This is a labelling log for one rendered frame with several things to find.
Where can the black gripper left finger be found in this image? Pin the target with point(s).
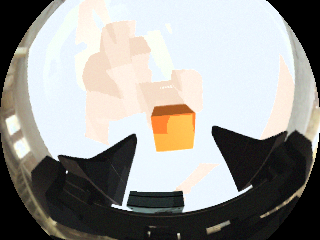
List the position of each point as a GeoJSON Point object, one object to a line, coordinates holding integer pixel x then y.
{"type": "Point", "coordinates": [108, 171]}

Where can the orange block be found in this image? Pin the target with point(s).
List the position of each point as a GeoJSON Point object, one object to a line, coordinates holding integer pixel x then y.
{"type": "Point", "coordinates": [173, 127]}

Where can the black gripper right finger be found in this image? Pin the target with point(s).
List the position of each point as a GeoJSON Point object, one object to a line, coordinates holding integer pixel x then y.
{"type": "Point", "coordinates": [244, 155]}

